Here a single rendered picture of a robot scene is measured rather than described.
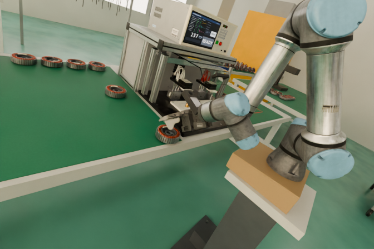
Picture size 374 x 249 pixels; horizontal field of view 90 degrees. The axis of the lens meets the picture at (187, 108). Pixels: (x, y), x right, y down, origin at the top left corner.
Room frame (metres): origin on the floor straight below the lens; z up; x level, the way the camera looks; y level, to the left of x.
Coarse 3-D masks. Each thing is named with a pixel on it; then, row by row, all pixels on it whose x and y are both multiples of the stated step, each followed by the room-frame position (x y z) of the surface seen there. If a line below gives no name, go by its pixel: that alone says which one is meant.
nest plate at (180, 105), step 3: (171, 102) 1.05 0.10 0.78; (174, 102) 1.07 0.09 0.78; (177, 102) 1.08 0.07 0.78; (180, 102) 1.10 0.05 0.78; (183, 102) 1.12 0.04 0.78; (174, 105) 1.03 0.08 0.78; (177, 105) 1.04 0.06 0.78; (180, 105) 1.06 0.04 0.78; (183, 105) 1.07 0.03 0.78; (177, 108) 1.01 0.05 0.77; (180, 108) 1.01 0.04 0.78; (183, 108) 1.02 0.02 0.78; (186, 108) 1.04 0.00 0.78; (189, 108) 1.06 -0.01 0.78
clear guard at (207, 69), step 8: (184, 56) 1.07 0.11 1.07; (192, 56) 1.17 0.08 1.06; (200, 64) 0.99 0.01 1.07; (208, 64) 1.08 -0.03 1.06; (208, 72) 0.95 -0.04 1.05; (216, 72) 1.00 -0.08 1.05; (224, 72) 1.06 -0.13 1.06; (208, 80) 0.92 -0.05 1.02; (216, 80) 0.97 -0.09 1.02; (224, 80) 1.02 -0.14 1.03
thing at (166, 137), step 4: (164, 124) 0.77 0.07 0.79; (160, 128) 0.72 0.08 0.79; (164, 128) 0.75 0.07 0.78; (176, 128) 0.77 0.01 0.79; (156, 132) 0.70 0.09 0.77; (160, 132) 0.69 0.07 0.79; (168, 132) 0.74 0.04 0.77; (172, 132) 0.76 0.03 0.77; (176, 132) 0.74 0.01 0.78; (156, 136) 0.69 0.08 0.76; (160, 136) 0.68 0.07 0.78; (164, 136) 0.68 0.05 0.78; (168, 136) 0.68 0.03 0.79; (172, 136) 0.69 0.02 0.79; (176, 136) 0.71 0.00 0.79; (160, 140) 0.68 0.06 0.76; (164, 140) 0.67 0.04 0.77; (168, 140) 0.67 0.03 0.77; (172, 140) 0.69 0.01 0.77; (176, 140) 0.70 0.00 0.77
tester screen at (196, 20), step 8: (192, 16) 1.11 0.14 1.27; (200, 16) 1.15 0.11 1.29; (192, 24) 1.12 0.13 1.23; (200, 24) 1.17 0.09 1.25; (208, 24) 1.21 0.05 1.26; (216, 24) 1.26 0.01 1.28; (200, 32) 1.18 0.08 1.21; (216, 32) 1.28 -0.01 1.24; (184, 40) 1.11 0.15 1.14; (200, 40) 1.20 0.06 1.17
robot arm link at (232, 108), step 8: (224, 96) 0.58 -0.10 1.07; (232, 96) 0.55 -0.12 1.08; (240, 96) 0.55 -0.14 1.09; (216, 104) 0.57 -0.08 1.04; (224, 104) 0.55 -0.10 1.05; (232, 104) 0.53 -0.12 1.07; (240, 104) 0.53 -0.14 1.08; (248, 104) 0.56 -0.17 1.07; (216, 112) 0.56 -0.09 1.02; (224, 112) 0.55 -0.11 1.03; (232, 112) 0.53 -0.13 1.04; (240, 112) 0.53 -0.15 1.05; (248, 112) 0.55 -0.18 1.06; (216, 120) 0.58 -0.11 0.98; (224, 120) 0.56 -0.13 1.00; (232, 120) 0.54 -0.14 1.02; (240, 120) 0.54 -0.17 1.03
